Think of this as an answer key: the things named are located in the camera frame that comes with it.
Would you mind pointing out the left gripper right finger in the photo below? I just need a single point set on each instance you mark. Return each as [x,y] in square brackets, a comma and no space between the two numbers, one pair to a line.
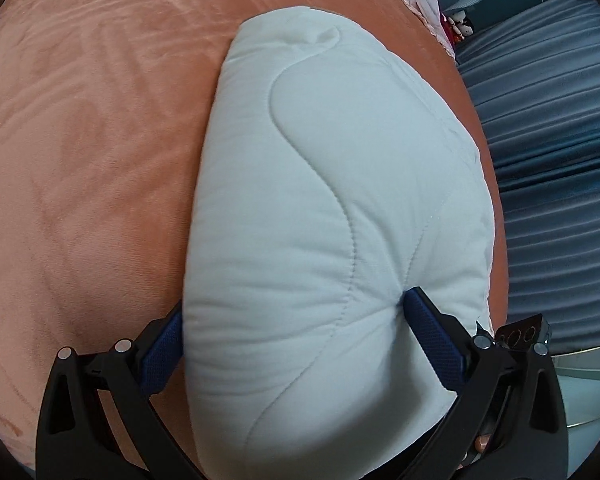
[448,347]

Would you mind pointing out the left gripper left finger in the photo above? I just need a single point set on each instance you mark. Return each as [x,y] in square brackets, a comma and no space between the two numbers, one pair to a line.
[160,348]

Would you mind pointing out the cream quilted jacket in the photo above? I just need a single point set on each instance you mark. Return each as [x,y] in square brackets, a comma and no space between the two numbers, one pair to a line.
[333,178]

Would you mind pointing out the person's right hand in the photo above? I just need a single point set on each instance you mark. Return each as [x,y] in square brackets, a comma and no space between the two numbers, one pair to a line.
[477,449]

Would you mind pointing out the blue-grey curtain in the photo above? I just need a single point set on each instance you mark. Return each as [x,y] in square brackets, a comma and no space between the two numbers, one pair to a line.
[535,82]

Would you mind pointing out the orange plush bed blanket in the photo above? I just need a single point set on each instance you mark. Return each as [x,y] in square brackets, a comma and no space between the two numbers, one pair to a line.
[103,106]

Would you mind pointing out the red plush toy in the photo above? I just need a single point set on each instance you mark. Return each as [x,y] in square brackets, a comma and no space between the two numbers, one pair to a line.
[457,27]

